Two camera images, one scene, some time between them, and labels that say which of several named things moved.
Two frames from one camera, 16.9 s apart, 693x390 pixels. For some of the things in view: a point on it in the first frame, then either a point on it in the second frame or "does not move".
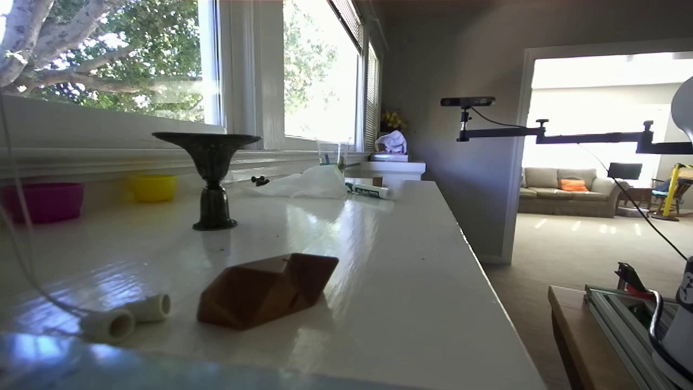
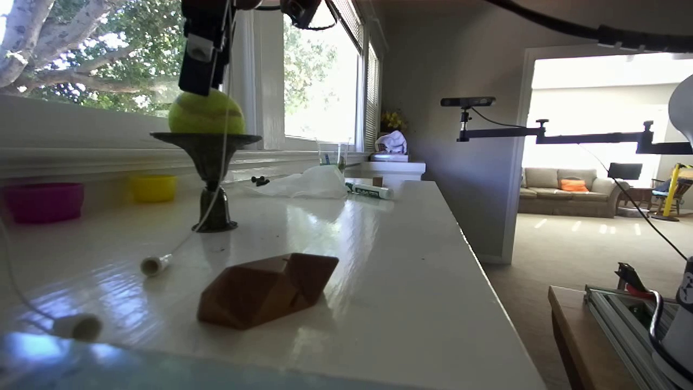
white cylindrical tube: [115, 326] -> [78, 328]
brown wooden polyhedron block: [251, 293] does not move
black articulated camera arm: [640, 136] does not move
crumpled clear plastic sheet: [317, 183] does not move
